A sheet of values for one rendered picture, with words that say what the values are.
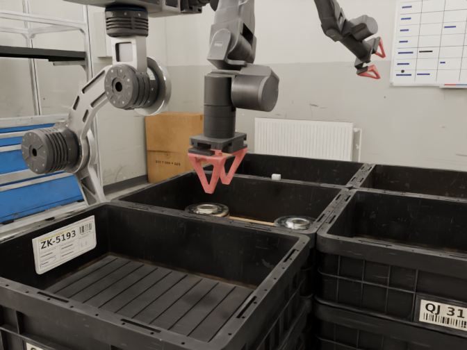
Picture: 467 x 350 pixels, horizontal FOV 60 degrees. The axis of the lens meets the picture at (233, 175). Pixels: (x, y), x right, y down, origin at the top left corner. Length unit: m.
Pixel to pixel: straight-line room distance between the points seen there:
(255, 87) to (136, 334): 0.40
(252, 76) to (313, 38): 3.41
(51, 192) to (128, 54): 1.72
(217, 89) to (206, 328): 0.37
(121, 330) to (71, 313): 0.06
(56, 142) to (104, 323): 1.32
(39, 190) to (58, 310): 2.45
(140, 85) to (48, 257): 0.76
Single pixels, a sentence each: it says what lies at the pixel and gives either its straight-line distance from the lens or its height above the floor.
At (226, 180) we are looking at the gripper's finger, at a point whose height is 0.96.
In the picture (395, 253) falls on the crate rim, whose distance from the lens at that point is 0.60.
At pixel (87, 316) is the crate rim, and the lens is 0.44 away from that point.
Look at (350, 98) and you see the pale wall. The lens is 3.93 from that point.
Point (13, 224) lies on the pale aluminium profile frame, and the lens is 2.83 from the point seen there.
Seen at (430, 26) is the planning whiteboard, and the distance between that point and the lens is 3.82.
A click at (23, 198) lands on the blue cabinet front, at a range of 2.85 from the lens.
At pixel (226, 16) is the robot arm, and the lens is 0.73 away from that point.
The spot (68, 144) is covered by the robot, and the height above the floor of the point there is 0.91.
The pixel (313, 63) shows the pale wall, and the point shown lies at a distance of 4.05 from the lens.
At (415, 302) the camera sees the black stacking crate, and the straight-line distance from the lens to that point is 0.64.
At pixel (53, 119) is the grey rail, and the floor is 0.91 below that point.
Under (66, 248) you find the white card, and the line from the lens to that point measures 0.73.
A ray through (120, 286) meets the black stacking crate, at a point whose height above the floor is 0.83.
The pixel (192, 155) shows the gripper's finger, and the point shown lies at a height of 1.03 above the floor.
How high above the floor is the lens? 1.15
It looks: 13 degrees down
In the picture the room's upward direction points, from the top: straight up
